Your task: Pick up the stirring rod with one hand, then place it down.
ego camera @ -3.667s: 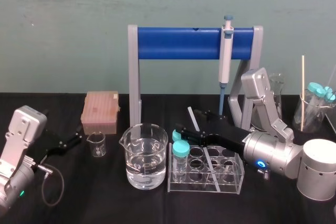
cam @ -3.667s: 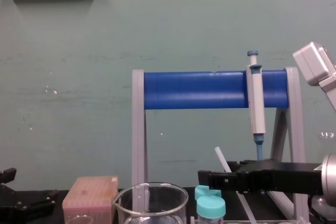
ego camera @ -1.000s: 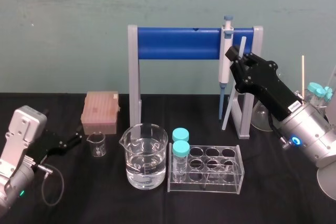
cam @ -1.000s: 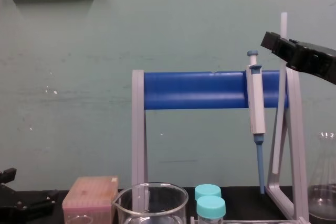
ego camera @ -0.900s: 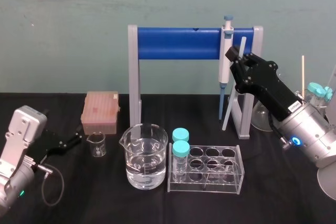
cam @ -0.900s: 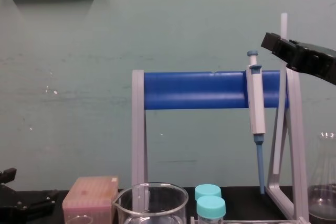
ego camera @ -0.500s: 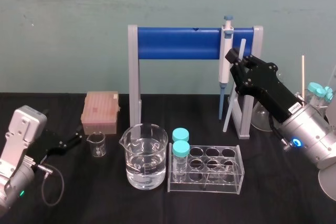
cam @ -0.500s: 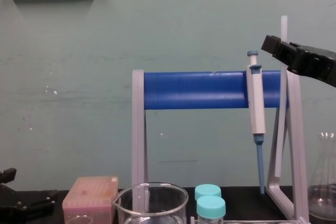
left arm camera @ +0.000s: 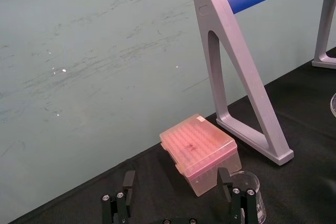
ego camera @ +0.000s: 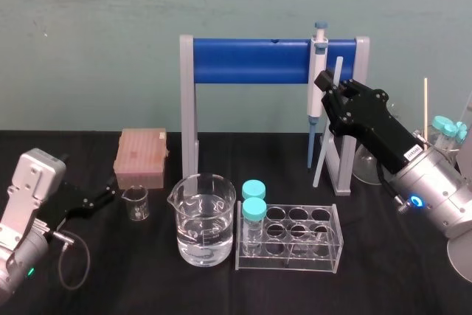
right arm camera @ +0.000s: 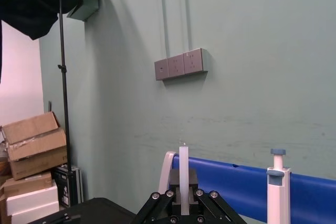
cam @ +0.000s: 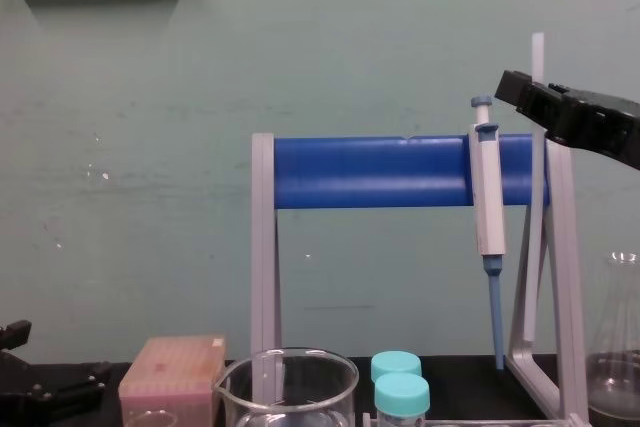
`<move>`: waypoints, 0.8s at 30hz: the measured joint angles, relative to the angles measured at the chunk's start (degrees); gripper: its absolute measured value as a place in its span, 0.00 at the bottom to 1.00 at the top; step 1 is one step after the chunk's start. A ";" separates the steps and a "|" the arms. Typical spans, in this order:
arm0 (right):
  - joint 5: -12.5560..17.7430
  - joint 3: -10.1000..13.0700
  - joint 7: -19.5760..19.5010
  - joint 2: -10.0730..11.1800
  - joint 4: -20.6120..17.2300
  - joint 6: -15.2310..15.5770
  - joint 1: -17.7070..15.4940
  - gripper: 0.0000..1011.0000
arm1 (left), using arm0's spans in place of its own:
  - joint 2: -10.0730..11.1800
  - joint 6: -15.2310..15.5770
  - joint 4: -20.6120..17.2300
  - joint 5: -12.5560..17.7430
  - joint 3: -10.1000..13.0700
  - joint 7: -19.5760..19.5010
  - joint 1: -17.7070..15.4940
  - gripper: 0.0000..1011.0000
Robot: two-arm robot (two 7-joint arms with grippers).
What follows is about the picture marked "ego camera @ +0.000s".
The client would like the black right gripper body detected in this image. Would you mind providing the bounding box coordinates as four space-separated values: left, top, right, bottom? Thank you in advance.
329 98 431 176

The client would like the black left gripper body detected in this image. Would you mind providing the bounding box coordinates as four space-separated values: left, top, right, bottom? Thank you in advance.
39 181 90 228

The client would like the white and blue pipette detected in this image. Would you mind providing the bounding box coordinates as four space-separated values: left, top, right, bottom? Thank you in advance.
306 21 330 173

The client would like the small glass beaker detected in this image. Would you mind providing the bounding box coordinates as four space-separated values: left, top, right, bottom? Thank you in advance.
120 185 150 222

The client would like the clear glass flask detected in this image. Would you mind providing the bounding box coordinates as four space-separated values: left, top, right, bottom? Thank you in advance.
352 140 385 185

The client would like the pink pipette tip box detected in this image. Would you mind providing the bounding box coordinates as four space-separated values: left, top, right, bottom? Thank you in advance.
113 128 170 191

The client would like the thin wooden stick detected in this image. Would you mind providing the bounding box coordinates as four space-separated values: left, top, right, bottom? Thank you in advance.
423 77 429 143

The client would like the clear bottle with teal cap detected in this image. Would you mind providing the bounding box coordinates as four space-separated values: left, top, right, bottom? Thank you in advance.
429 115 457 152
454 121 468 145

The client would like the blue and grey pipette stand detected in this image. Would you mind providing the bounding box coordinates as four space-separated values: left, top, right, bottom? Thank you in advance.
179 34 370 196

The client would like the black table cloth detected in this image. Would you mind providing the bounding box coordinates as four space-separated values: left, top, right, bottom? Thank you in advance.
0 129 472 315

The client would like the large glass beaker with water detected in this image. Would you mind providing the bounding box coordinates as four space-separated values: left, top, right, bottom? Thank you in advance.
166 173 237 268

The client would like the clear tube with teal cap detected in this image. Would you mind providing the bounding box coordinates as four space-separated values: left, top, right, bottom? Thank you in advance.
241 179 267 201
241 196 268 257

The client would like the clear acrylic tube rack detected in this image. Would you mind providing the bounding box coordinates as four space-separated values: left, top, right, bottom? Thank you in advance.
234 199 345 274

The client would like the left gripper dark cable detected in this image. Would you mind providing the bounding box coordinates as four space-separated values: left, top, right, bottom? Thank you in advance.
50 230 92 291

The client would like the gripper dark cable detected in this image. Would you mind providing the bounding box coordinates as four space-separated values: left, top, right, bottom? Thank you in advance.
50 230 92 291
376 165 411 214

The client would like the right gripper dark cable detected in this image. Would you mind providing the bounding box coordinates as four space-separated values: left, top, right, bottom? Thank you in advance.
376 165 411 214

